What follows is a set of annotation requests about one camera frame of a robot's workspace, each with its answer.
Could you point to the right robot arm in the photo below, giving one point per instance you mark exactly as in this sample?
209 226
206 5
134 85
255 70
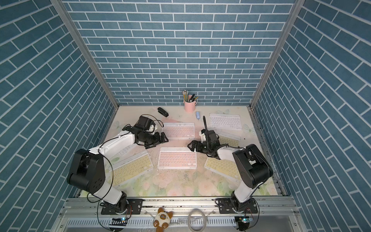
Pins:
253 168

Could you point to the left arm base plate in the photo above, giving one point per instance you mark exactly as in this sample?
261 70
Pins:
123 207

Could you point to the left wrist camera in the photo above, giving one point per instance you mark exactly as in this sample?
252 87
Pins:
146 124

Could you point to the blue correction tape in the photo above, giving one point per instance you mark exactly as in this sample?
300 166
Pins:
198 115

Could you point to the pink pen cup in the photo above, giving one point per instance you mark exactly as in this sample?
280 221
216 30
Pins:
190 106

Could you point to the pink keyboard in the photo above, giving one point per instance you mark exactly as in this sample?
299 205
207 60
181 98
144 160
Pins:
177 158
179 131

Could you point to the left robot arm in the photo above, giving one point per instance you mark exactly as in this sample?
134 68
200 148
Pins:
87 170

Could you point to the white keyboard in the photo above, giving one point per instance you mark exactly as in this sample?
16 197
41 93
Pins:
126 150
225 121

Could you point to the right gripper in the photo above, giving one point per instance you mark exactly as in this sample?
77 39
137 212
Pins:
194 142

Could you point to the white keyboard right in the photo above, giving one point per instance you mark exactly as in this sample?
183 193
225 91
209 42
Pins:
225 121

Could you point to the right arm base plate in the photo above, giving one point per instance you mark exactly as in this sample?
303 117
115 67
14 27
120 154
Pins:
233 206

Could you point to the yellow keyboard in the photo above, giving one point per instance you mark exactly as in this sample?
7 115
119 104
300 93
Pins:
132 168
228 138
224 168

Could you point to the white keyboard left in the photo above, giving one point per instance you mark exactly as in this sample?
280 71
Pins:
126 150

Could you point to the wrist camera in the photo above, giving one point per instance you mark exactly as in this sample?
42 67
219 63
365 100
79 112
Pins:
208 135
146 124

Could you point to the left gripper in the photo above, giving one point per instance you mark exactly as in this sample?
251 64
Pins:
157 140

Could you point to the plush toy cat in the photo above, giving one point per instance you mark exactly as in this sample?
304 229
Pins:
162 219

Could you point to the black stapler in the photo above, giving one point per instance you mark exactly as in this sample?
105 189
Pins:
163 112

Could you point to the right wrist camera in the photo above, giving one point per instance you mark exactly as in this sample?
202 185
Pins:
208 135

